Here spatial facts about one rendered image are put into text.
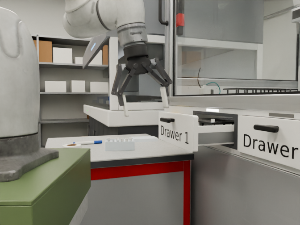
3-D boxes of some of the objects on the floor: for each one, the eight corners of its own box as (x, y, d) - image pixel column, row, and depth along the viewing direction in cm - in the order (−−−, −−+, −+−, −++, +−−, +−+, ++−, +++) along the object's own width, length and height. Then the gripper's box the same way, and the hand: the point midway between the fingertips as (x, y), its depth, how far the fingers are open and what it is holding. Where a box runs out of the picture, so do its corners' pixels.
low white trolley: (43, 380, 90) (38, 164, 87) (50, 269, 149) (47, 138, 145) (192, 331, 109) (193, 152, 105) (146, 250, 168) (146, 133, 164)
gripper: (96, 48, 74) (111, 121, 77) (175, 38, 82) (186, 104, 84) (93, 52, 82) (107, 119, 84) (165, 43, 89) (177, 104, 91)
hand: (146, 108), depth 84 cm, fingers open, 13 cm apart
